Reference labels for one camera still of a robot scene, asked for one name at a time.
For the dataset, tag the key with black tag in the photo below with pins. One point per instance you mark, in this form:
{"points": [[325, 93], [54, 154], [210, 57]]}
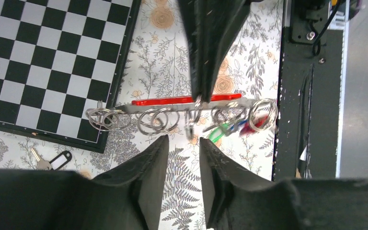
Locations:
{"points": [[56, 163]]}

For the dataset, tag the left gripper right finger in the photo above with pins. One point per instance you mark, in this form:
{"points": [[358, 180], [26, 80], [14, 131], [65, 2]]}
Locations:
{"points": [[238, 199]]}

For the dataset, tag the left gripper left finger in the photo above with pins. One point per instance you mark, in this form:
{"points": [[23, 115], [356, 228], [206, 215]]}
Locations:
{"points": [[127, 197]]}

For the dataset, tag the black white checkerboard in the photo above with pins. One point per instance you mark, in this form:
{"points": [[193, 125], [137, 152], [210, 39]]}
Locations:
{"points": [[59, 58]]}

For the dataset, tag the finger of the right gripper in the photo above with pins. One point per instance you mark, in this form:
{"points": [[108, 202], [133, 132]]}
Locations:
{"points": [[223, 21], [193, 18]]}

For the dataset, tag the blue key tag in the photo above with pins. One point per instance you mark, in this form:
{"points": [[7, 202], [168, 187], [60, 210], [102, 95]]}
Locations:
{"points": [[237, 125]]}

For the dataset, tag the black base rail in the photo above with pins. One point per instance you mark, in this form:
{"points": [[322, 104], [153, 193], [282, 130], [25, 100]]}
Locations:
{"points": [[309, 95]]}

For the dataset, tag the green key tag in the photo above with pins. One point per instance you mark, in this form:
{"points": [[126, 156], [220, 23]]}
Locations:
{"points": [[218, 131]]}

